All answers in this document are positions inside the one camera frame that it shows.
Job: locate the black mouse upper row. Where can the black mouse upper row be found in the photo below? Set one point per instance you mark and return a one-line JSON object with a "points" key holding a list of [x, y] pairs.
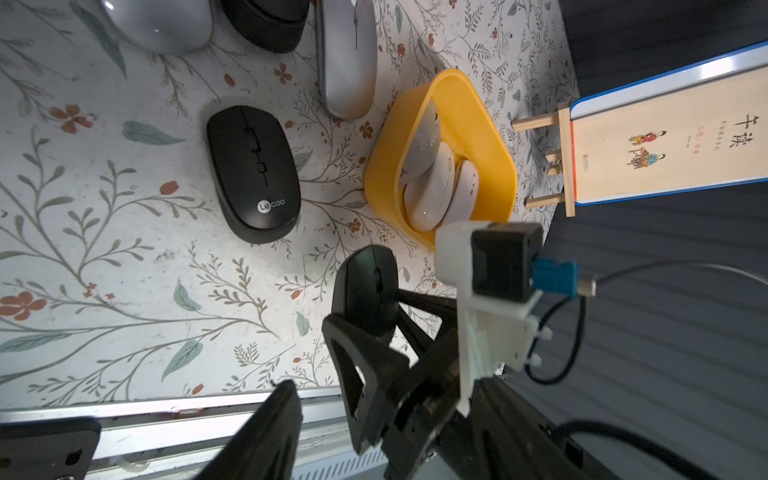
{"points": [[273, 25]]}

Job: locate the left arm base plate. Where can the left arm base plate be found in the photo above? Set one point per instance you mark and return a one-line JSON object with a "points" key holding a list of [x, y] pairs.
{"points": [[56, 449]]}

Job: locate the book on blue board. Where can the book on blue board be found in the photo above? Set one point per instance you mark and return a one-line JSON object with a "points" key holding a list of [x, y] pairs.
{"points": [[697, 127]]}

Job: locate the white mouse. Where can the white mouse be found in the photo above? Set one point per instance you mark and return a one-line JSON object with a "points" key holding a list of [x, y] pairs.
{"points": [[427, 198], [464, 196]]}

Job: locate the silver mouse beside box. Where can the silver mouse beside box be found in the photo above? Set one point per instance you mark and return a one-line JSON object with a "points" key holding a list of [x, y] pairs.
{"points": [[347, 56]]}

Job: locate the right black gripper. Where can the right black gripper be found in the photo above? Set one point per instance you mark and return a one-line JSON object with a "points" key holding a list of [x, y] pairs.
{"points": [[427, 421]]}

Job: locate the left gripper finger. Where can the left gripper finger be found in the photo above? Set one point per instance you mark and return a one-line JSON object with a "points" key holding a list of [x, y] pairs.
{"points": [[265, 447]]}

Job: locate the grey mouse row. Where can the grey mouse row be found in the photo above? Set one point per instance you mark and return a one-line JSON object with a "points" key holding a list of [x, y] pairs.
{"points": [[424, 146]]}

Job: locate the yellow plastic storage box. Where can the yellow plastic storage box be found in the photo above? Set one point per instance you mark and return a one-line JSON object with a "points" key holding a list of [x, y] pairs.
{"points": [[467, 128]]}

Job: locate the wooden easel stand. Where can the wooden easel stand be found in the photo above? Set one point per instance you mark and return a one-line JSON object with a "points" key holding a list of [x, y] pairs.
{"points": [[560, 161]]}

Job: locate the silver mouse far left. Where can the silver mouse far left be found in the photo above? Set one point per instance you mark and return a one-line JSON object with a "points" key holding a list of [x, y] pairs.
{"points": [[162, 26]]}

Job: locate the aluminium front rail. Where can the aluminium front rail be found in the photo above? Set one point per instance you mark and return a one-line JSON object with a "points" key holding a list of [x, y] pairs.
{"points": [[176, 438]]}

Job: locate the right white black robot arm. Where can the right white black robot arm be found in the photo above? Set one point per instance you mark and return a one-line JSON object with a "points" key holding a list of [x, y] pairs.
{"points": [[512, 438]]}

